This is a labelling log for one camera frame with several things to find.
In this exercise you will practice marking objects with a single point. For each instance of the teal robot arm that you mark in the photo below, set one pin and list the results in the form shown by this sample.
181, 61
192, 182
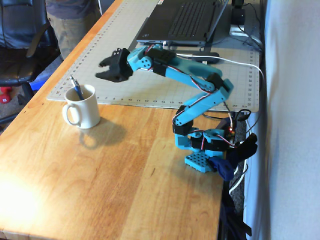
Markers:
200, 105

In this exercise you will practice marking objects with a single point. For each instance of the grey gridded cutting mat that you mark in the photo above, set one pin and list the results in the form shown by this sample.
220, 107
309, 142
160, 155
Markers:
150, 92

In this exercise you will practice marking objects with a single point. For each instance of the blue black spring clamp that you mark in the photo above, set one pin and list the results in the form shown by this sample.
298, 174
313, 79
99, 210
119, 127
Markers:
225, 167

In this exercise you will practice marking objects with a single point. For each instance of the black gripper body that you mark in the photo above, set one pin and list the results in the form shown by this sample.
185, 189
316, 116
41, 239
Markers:
119, 69

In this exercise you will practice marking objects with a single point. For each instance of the black usb hub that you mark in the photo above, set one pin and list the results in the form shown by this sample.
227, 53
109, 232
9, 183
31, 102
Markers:
205, 57

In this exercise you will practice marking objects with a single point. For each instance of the dark blue pen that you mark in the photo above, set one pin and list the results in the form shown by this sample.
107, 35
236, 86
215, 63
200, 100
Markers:
78, 87

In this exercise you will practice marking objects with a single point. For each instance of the white ceramic mug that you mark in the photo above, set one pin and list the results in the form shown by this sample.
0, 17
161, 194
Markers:
87, 112

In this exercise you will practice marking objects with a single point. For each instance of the black stand with silver base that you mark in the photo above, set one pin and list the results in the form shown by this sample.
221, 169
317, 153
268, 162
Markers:
238, 17

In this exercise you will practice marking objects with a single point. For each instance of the black office chair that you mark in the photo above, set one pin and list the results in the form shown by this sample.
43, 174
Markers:
15, 37

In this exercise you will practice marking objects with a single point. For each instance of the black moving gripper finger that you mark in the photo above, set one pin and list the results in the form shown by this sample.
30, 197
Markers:
115, 60

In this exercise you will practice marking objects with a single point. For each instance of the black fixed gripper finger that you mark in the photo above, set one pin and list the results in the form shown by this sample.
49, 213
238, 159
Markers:
106, 75

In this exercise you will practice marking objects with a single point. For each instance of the black laptop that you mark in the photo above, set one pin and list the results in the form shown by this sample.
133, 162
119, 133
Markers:
185, 20

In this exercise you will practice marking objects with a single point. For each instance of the red dumbbell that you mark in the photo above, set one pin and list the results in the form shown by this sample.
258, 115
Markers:
5, 96

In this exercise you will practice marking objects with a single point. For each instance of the person in khaki trousers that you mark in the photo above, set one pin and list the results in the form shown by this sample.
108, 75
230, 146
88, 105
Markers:
72, 27

